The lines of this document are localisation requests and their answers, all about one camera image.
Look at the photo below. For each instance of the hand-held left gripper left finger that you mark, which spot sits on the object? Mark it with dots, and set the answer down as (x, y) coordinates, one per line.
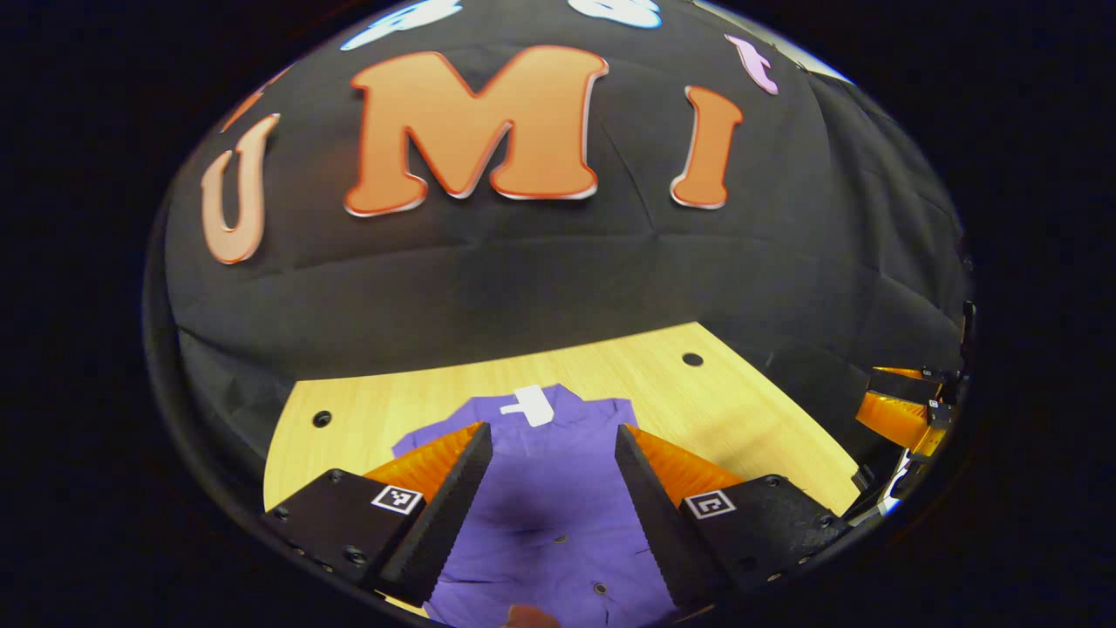
(449, 515)

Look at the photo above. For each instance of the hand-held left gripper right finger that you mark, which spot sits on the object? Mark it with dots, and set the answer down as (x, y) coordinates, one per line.
(663, 532)

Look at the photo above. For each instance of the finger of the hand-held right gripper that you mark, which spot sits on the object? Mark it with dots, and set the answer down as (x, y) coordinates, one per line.
(898, 419)
(907, 379)

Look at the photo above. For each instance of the purple knit jacket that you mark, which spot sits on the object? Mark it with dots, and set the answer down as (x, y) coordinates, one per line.
(558, 488)

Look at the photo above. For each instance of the white paper hang tag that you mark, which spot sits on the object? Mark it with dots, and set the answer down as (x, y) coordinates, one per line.
(530, 406)

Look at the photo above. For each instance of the black backdrop cloth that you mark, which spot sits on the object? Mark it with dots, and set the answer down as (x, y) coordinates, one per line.
(523, 279)

